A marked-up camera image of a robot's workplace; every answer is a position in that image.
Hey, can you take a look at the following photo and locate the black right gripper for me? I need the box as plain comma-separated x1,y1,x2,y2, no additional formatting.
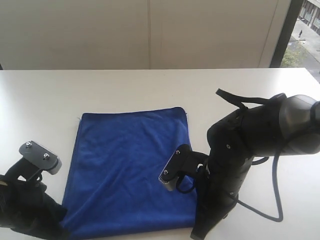
190,156,253,240

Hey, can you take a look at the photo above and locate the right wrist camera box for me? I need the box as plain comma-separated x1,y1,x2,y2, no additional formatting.
158,144,209,194

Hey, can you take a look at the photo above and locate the dark window frame post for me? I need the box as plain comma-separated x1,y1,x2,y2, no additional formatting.
269,0,303,68

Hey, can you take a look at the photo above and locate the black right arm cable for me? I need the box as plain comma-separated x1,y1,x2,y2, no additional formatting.
234,152,285,223

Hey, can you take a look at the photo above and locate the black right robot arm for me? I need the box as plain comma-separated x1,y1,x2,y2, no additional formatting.
190,89,320,240

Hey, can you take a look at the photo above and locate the blue towel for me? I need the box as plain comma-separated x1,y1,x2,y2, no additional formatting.
62,107,197,240

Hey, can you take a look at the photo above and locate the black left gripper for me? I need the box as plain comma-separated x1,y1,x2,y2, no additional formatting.
0,172,71,240

